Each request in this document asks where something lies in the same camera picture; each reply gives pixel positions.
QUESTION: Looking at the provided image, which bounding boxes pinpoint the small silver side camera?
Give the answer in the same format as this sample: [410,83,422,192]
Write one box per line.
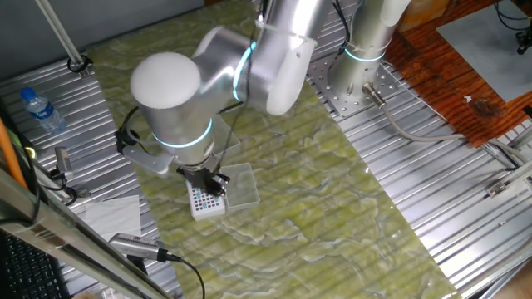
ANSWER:
[53,146,75,179]

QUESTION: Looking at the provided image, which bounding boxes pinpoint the aluminium frame beam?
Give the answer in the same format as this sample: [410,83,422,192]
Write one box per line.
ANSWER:
[0,165,175,299]

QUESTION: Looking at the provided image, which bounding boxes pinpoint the reddish brown wooden table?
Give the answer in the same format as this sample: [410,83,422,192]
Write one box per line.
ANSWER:
[384,0,532,147]

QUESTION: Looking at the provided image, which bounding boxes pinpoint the black clamp tool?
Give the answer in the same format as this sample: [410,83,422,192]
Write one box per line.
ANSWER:
[43,168,91,208]

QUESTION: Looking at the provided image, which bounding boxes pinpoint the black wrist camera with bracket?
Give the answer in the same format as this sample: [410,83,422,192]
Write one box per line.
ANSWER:
[115,106,175,179]

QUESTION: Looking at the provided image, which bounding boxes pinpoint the grey board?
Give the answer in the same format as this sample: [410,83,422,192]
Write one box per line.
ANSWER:
[436,0,532,104]

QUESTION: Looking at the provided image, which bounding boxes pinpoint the black looped cable bundle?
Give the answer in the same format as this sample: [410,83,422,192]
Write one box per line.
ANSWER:
[332,0,351,55]

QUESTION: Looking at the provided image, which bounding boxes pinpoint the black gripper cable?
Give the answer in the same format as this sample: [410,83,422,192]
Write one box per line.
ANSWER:
[214,0,269,174]

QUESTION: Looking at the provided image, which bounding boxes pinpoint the clear water bottle blue cap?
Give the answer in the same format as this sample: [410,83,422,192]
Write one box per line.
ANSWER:
[20,86,67,135]

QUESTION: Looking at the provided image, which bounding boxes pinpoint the aluminium pole with black clamp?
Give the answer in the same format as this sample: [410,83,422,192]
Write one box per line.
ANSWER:
[34,0,94,80]

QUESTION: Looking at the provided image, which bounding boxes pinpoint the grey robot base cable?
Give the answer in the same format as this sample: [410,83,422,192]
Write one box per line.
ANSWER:
[362,81,532,167]

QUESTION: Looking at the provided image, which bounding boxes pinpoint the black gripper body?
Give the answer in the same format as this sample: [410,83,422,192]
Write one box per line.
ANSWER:
[177,164,219,189]

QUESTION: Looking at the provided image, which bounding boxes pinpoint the green marble pattern mat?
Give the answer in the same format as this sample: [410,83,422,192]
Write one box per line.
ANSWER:
[86,0,463,299]

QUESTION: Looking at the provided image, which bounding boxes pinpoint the large silver camera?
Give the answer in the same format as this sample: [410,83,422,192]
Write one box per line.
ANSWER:
[107,232,170,263]

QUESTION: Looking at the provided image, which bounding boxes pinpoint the orange tube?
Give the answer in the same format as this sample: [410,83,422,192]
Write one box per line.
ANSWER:
[0,117,28,190]

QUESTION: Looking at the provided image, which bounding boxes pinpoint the white paper sheet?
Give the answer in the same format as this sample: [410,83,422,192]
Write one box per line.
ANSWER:
[77,194,143,243]

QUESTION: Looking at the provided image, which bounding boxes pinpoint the clear plastic box lid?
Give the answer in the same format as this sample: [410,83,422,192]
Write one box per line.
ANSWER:
[214,115,242,159]
[219,162,261,213]

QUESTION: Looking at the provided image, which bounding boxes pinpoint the black camera cable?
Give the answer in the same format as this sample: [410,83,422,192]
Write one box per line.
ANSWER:
[156,248,207,299]

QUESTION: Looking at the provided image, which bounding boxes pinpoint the black keyboard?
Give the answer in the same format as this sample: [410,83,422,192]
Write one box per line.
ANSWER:
[0,230,72,299]

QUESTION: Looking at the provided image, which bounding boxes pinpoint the aluminium profile with bracket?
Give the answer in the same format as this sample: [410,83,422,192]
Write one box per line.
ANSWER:
[485,159,532,199]

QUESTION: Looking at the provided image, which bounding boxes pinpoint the white pipette tip rack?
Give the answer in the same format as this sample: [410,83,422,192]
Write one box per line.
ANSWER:
[185,180,227,223]

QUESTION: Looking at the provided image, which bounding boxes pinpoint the black equipment with cables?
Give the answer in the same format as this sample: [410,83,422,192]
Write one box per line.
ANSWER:
[493,0,532,56]

